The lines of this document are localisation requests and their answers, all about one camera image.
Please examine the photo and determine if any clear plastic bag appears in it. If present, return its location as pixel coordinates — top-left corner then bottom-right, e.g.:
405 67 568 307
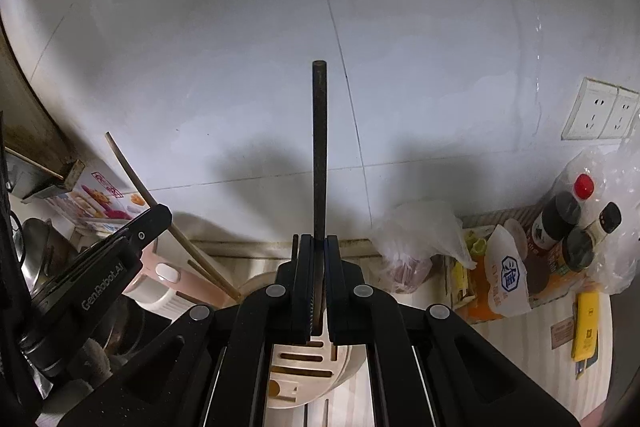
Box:
370 200 476 294

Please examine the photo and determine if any striped cat print mat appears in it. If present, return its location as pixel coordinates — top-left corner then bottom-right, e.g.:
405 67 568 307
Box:
266 294 613 426

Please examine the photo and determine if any steel steamer pot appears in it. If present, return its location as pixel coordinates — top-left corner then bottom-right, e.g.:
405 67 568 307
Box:
22 218 78 295

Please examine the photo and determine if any dark chopstick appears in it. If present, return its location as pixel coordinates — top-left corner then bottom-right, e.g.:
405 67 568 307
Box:
311 60 328 335

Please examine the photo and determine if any clear plastic condiment tray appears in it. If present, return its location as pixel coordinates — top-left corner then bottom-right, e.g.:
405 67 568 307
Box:
449 192 620 323

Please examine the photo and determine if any beige utensil holder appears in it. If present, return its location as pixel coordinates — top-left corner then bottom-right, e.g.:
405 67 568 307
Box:
236 271 367 410

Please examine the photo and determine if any thin wooden chopstick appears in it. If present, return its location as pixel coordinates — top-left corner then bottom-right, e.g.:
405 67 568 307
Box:
103 131 244 303

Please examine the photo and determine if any white wall socket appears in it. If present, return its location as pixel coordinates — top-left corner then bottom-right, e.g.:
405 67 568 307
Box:
561 77 639 141

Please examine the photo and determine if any black cap sauce bottle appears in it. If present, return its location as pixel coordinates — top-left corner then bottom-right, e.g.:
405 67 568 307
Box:
562 202 623 272

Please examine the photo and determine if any yellow utility knife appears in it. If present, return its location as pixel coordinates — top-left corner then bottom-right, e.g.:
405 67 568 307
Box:
572 291 600 362

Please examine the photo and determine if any white seasoning packet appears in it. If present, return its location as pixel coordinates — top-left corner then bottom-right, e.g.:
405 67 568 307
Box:
484 225 532 317

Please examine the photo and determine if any white pink electric kettle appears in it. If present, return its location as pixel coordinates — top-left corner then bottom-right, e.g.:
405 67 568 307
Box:
124 233 235 321

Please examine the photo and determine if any red cap sauce bottle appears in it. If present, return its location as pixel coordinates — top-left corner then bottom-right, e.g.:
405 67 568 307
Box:
527 173 594 258

